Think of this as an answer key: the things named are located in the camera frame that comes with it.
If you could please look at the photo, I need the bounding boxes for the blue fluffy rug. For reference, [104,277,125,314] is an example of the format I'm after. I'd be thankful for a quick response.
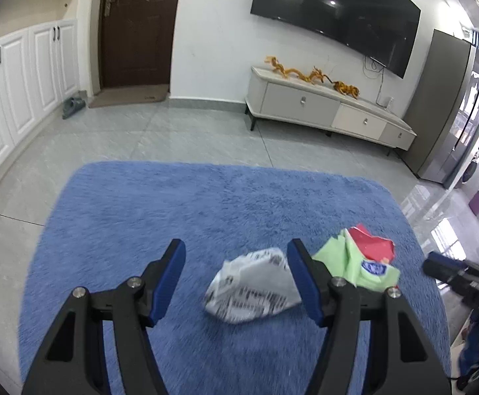
[18,161,452,395]

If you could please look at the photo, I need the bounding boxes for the white black printed wrapper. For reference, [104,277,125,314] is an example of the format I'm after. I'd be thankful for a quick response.
[204,248,304,324]

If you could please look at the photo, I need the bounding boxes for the golden tiger figure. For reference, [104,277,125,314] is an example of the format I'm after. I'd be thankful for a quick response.
[332,80,360,99]

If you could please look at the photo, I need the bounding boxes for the red white wrapper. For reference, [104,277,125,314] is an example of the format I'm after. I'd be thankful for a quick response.
[349,224,396,265]

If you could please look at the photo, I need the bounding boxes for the white floor cabinets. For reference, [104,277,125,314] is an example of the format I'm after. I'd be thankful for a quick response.
[0,18,79,202]

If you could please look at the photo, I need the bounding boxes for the black wall television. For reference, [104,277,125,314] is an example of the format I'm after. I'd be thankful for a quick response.
[250,0,422,79]

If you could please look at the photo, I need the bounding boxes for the blue cloth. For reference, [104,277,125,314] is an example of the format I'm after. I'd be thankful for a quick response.
[458,308,479,383]

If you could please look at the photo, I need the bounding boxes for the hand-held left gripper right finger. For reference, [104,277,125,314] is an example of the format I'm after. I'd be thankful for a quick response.
[287,239,450,395]

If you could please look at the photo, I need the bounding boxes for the brown door mat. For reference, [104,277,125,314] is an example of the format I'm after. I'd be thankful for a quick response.
[88,84,170,109]

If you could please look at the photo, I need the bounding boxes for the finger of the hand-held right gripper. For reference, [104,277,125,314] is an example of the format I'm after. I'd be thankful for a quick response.
[423,251,466,282]

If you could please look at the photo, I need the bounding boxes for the golden dragon figure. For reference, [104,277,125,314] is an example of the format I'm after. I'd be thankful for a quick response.
[264,55,333,84]

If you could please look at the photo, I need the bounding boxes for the green wrapper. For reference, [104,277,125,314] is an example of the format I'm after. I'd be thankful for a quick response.
[313,230,401,289]

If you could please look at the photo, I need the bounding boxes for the grey white television cabinet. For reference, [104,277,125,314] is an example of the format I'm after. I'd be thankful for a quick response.
[244,66,417,151]

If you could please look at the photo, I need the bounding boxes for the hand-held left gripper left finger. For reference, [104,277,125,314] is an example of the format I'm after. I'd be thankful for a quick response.
[21,239,186,395]

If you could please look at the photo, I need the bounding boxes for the grey refrigerator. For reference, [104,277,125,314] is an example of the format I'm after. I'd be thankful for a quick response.
[404,29,479,190]

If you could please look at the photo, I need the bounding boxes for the white television cable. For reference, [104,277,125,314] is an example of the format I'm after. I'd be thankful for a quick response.
[363,55,386,103]

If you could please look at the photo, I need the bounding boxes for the grey slippers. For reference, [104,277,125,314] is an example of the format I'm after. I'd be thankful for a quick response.
[62,96,86,120]

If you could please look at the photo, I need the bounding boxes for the dark brown door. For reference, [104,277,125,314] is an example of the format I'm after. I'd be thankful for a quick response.
[99,0,184,89]

